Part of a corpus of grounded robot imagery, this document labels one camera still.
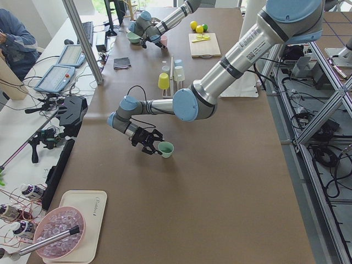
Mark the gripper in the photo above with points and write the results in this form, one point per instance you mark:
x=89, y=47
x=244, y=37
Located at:
x=150, y=38
x=139, y=136

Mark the pink cup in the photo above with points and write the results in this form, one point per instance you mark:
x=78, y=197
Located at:
x=164, y=40

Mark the mint green cup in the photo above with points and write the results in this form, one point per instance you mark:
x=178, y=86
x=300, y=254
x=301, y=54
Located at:
x=166, y=148

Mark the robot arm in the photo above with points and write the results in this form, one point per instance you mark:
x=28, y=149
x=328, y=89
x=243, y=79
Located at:
x=278, y=22
x=151, y=29

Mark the grey cup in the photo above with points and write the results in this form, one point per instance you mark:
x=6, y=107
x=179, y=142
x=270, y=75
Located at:
x=166, y=69

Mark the light blue cup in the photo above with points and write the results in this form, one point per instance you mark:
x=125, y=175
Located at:
x=178, y=62

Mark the white cup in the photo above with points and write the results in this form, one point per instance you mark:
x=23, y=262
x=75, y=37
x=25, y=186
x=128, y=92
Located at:
x=179, y=74

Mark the yellow cup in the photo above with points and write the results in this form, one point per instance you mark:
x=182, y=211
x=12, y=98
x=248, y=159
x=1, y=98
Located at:
x=163, y=81

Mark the green bowl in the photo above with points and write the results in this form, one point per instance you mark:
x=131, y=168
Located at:
x=133, y=38

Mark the grey cloth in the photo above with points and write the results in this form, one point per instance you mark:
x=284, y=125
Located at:
x=121, y=63

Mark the yellow lemon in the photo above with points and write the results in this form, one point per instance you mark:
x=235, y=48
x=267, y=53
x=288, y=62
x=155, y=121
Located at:
x=199, y=29
x=193, y=25

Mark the yellow plastic knife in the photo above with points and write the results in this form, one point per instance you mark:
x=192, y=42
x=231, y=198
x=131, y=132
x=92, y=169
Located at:
x=199, y=40

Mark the bamboo cutting board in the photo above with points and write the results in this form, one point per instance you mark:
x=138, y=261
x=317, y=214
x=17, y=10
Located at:
x=204, y=49

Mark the black keyboard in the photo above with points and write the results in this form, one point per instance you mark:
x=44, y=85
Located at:
x=88, y=28

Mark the cream tray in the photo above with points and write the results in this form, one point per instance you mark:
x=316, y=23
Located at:
x=91, y=204

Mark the teach pendant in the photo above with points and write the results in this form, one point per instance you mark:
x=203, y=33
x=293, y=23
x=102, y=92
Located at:
x=55, y=79
x=72, y=56

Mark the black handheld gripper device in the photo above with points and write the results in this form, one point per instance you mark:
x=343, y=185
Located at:
x=46, y=136

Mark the small bottle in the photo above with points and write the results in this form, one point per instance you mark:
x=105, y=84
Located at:
x=33, y=192
x=23, y=229
x=10, y=213

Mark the person in blue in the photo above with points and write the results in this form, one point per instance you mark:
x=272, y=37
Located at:
x=18, y=45

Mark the white wire cup rack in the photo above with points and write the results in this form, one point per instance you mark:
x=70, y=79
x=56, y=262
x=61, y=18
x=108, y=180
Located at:
x=174, y=86

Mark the aluminium frame post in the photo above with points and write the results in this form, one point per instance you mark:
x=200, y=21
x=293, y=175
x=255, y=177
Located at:
x=80, y=33

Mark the metal tongs handle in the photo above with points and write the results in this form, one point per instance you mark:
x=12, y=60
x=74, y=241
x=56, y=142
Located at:
x=24, y=251

